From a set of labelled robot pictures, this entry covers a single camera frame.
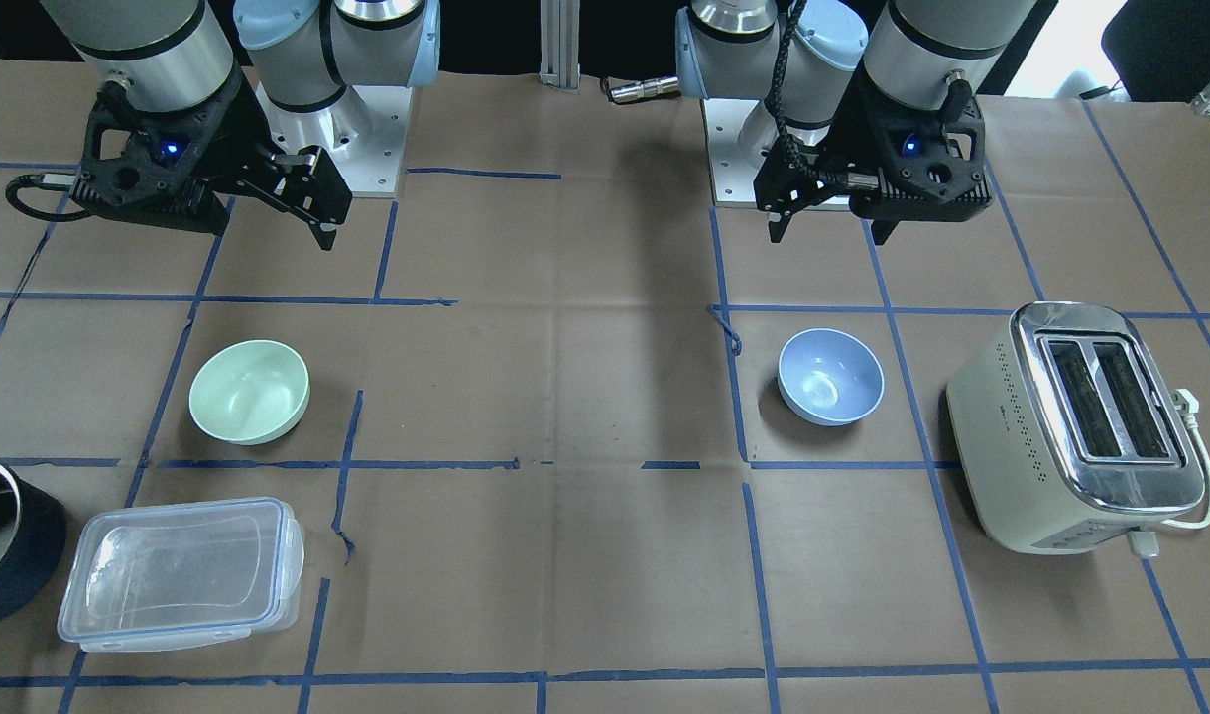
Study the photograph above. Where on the black gripper, viewer right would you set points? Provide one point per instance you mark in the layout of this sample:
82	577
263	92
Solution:
849	136

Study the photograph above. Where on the black gripper, viewer left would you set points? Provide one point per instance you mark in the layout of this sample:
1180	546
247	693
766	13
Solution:
236	132

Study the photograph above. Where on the blue bowl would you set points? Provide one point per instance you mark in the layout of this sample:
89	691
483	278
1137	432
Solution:
830	378

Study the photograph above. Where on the green bowl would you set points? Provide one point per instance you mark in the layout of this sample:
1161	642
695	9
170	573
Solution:
250	393

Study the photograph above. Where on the grey robot arm, viewer left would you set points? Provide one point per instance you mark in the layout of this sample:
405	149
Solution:
294	113

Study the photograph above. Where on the grey robot arm, viewer right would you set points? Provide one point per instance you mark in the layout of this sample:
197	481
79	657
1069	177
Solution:
796	59

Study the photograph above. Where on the silver cylindrical connector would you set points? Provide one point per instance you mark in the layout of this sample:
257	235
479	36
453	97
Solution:
636	92

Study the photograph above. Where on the cream and chrome toaster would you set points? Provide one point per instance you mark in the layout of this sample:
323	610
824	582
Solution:
1068	436

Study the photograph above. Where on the clear plastic food container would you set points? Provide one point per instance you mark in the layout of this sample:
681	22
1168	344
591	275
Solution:
168	578

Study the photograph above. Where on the dark blue steel pot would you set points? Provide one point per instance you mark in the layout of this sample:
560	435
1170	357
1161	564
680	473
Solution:
33	534

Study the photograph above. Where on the aluminium profile post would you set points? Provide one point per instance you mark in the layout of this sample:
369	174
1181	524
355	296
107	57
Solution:
559	63

